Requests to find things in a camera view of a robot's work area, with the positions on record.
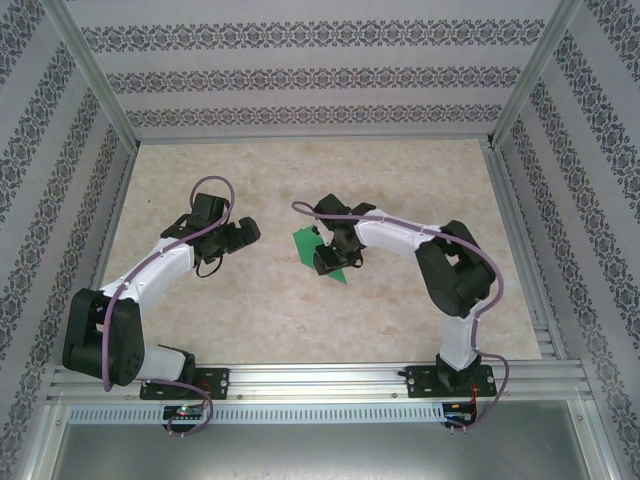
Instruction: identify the green square paper sheet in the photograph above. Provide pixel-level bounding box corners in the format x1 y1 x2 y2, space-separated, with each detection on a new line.
292 225 349 287

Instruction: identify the grey metal sheet panel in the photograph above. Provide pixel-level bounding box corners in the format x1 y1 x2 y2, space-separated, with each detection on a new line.
37 402 614 480

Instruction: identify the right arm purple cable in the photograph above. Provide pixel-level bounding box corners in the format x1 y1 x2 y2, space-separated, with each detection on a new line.
290 199 511 434

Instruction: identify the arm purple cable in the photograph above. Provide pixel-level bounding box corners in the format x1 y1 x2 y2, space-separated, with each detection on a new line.
102 174 237 439
290 199 511 434

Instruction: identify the aluminium frame crossbar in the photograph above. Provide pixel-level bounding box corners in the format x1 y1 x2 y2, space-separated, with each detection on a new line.
135 132 494 146

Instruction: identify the aluminium table side rail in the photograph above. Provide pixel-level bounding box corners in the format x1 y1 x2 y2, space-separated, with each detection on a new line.
68 144 139 366
487 144 569 362

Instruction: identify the aluminium mounting rail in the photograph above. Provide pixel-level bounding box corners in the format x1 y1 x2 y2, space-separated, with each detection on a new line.
47 360 595 403

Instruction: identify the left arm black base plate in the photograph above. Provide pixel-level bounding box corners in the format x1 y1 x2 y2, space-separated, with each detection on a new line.
141 367 232 401

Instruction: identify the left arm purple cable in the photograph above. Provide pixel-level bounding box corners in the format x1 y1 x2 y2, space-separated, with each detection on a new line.
102 174 237 439

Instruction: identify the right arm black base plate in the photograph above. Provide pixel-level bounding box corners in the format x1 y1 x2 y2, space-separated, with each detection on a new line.
406 364 500 400

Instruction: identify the slotted grey cable duct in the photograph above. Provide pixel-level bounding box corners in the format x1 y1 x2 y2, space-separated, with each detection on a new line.
67 402 447 425

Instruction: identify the aluminium frame post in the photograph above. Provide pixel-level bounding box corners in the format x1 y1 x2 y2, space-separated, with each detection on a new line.
488 0 585 149
43 0 141 149

